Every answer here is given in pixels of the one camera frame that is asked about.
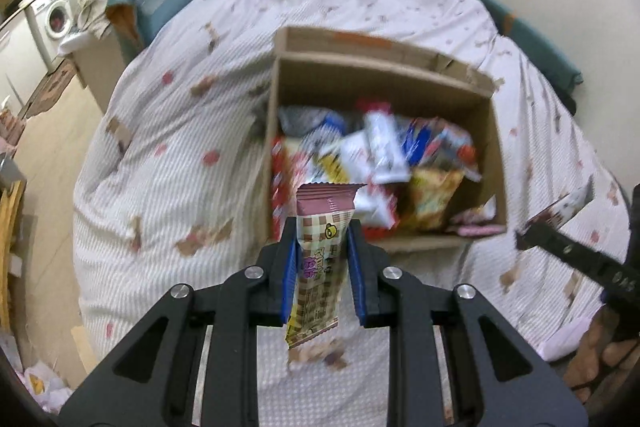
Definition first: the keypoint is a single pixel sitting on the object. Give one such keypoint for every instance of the brown cardboard box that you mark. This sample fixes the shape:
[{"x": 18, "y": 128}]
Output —
[{"x": 380, "y": 77}]

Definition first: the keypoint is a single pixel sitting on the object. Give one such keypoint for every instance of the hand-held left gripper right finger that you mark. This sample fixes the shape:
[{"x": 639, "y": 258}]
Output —
[{"x": 357, "y": 279}]

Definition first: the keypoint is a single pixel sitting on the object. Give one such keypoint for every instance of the white washing machine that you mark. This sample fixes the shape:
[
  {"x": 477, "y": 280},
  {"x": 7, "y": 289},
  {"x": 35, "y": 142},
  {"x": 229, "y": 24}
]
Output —
[{"x": 52, "y": 14}]

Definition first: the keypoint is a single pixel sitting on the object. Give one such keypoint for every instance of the person's right hand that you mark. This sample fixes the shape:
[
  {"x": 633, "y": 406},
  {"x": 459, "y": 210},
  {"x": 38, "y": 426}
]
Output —
[{"x": 580, "y": 369}]

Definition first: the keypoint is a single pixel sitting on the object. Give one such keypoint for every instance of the pile of snack packets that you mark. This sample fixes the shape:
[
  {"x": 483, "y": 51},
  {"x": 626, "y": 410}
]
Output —
[{"x": 350, "y": 152}]

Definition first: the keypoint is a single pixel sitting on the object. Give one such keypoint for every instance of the brown white snack packet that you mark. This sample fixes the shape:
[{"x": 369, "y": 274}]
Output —
[{"x": 567, "y": 206}]

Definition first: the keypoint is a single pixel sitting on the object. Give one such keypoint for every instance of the brown checkered wafer packet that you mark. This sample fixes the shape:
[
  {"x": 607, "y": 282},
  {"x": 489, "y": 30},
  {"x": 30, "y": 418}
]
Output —
[{"x": 322, "y": 227}]

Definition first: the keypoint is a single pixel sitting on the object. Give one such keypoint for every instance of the orange yellow snack packet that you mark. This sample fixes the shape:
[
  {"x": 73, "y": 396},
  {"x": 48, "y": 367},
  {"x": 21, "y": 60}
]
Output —
[{"x": 432, "y": 202}]

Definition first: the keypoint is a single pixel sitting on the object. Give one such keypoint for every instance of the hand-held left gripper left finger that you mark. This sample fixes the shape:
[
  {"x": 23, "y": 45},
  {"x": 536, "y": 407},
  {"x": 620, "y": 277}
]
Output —
[{"x": 290, "y": 274}]

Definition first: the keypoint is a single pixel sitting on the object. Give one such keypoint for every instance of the yellow wooden chair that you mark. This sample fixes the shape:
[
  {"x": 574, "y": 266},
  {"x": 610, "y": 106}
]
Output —
[{"x": 10, "y": 232}]

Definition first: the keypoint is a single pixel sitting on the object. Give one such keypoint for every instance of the brown floor mat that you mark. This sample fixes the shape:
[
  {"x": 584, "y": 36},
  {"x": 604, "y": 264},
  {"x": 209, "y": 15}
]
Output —
[{"x": 50, "y": 84}]

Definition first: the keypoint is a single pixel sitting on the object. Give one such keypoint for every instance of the white base cabinet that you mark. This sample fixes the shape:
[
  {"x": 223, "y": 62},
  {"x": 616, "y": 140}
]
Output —
[{"x": 20, "y": 57}]

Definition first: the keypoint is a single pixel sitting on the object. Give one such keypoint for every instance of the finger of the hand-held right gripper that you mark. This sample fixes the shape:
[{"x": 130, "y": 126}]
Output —
[{"x": 560, "y": 247}]

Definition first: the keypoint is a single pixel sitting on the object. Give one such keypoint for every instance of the beige wooden cabinet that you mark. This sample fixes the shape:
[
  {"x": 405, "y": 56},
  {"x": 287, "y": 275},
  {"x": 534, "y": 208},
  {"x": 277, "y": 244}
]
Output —
[{"x": 100, "y": 77}]

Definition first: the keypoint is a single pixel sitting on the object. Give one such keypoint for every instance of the white plastic bag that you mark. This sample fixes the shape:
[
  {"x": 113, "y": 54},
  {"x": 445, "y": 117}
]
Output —
[{"x": 42, "y": 384}]

